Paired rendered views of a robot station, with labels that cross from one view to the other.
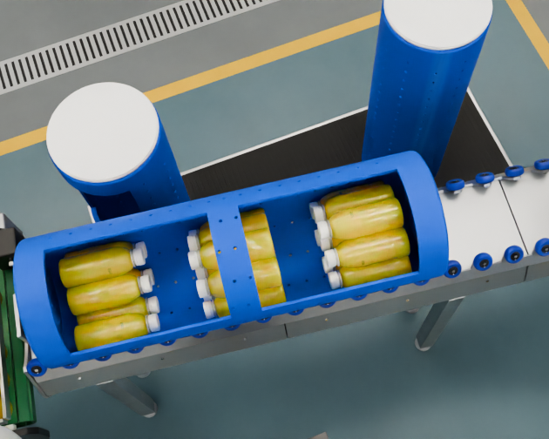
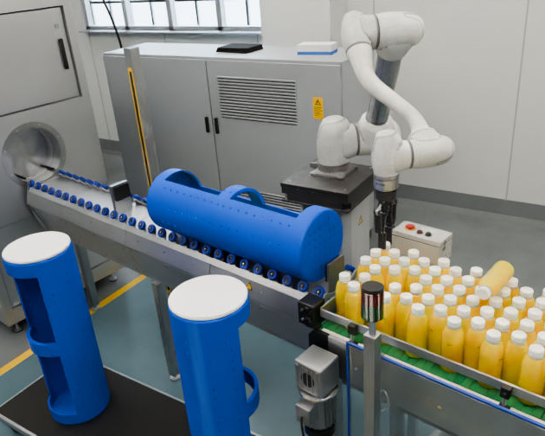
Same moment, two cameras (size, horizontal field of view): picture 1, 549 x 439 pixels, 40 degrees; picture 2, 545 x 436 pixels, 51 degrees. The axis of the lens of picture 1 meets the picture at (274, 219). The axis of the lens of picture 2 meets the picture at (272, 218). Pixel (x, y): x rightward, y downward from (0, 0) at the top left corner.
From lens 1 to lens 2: 267 cm
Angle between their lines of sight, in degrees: 80
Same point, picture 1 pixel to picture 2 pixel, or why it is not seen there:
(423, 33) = (60, 242)
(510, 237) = not seen: hidden behind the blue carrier
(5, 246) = (310, 297)
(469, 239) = not seen: hidden behind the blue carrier
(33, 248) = (299, 221)
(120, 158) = (219, 280)
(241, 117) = not seen: outside the picture
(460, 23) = (48, 236)
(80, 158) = (234, 291)
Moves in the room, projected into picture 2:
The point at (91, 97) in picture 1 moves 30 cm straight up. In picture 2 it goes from (189, 310) to (176, 230)
